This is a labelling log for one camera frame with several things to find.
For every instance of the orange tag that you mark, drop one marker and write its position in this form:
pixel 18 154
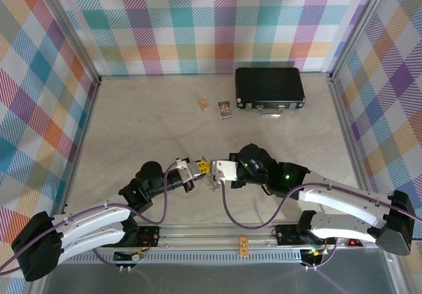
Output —
pixel 243 246

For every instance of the small orange box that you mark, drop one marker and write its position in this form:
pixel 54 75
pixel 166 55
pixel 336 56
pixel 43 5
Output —
pixel 203 104

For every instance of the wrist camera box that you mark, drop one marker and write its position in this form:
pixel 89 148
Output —
pixel 186 172
pixel 225 170

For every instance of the small picture card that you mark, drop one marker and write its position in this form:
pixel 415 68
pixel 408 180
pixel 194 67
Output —
pixel 225 109

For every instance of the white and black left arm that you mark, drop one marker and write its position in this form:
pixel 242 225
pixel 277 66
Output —
pixel 99 234

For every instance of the grey metal sheet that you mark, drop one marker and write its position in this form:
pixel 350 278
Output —
pixel 230 279

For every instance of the small black circuit board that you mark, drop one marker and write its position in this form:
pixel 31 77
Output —
pixel 128 256
pixel 313 256

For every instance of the clear plastic bag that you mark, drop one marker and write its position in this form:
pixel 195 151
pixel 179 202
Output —
pixel 212 183

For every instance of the aluminium frame post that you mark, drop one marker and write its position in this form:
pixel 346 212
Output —
pixel 357 27
pixel 71 30

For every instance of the black briefcase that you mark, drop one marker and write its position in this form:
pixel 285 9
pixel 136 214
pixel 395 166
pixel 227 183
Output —
pixel 268 86

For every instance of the aluminium side rail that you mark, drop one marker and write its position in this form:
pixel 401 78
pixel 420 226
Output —
pixel 347 126
pixel 80 139

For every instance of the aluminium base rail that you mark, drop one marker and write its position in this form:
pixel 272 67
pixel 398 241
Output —
pixel 214 233

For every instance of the red switch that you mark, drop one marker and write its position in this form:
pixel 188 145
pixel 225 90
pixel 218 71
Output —
pixel 354 243

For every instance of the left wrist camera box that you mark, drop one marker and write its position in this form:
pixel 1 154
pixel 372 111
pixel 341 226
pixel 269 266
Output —
pixel 186 172

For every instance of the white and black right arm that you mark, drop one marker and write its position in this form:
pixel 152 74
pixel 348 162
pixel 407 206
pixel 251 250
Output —
pixel 339 229

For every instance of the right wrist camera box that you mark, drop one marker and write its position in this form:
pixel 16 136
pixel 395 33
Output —
pixel 225 170

